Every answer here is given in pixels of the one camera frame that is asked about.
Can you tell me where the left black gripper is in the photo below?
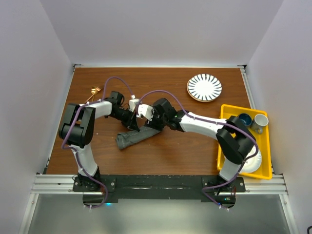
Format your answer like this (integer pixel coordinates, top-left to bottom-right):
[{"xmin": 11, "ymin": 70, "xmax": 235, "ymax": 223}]
[{"xmin": 110, "ymin": 108, "xmax": 139, "ymax": 132}]

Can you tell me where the grey cloth napkin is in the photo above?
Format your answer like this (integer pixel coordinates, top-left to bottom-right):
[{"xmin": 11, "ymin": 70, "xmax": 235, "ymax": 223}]
[{"xmin": 116, "ymin": 126, "xmax": 161, "ymax": 150}]

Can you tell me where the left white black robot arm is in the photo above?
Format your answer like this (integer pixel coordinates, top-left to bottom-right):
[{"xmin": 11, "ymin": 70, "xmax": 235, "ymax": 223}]
[{"xmin": 58, "ymin": 91, "xmax": 139, "ymax": 191}]

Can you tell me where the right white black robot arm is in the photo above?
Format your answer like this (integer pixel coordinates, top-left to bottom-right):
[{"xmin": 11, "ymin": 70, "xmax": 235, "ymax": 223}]
[{"xmin": 137, "ymin": 98, "xmax": 262, "ymax": 192}]

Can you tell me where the gold fork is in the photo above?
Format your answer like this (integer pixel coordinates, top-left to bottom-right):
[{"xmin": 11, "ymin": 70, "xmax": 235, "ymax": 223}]
[{"xmin": 91, "ymin": 85, "xmax": 104, "ymax": 101}]

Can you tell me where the gold spoon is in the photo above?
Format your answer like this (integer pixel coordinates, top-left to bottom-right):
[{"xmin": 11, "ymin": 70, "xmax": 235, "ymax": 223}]
[{"xmin": 85, "ymin": 87, "xmax": 98, "ymax": 103}]

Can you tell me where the striped blue white plate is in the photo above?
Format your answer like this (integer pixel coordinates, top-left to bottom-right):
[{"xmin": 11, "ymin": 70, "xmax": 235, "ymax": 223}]
[{"xmin": 187, "ymin": 74, "xmax": 222, "ymax": 102}]

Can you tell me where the dark blue mug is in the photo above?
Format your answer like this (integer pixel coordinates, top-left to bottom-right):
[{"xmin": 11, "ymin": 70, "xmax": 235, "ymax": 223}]
[{"xmin": 238, "ymin": 113, "xmax": 253, "ymax": 126}]

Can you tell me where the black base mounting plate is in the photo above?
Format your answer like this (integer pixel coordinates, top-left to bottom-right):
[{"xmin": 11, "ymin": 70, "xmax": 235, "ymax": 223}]
[{"xmin": 73, "ymin": 175, "xmax": 246, "ymax": 208}]

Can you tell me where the white grey mug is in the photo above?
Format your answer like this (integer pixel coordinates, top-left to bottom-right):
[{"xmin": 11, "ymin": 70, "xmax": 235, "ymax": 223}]
[{"xmin": 251, "ymin": 114, "xmax": 269, "ymax": 134}]

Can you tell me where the white paper plate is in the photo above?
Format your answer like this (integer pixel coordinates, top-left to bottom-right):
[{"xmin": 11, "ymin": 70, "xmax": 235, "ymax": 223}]
[{"xmin": 240, "ymin": 150, "xmax": 262, "ymax": 173}]

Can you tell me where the yellow plastic tray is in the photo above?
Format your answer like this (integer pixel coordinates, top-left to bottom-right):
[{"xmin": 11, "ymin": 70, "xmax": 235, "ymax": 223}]
[{"xmin": 220, "ymin": 104, "xmax": 272, "ymax": 180}]

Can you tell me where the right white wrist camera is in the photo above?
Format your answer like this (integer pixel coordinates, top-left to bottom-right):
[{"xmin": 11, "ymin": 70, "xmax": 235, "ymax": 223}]
[{"xmin": 136, "ymin": 104, "xmax": 154, "ymax": 121}]

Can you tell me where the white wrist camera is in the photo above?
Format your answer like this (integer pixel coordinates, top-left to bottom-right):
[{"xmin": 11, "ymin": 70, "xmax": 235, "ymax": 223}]
[
  {"xmin": 136, "ymin": 104, "xmax": 154, "ymax": 121},
  {"xmin": 129, "ymin": 98, "xmax": 139, "ymax": 112}
]

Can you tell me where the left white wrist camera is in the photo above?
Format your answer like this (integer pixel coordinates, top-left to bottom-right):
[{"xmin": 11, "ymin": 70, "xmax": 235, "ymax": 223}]
[{"xmin": 129, "ymin": 98, "xmax": 139, "ymax": 112}]

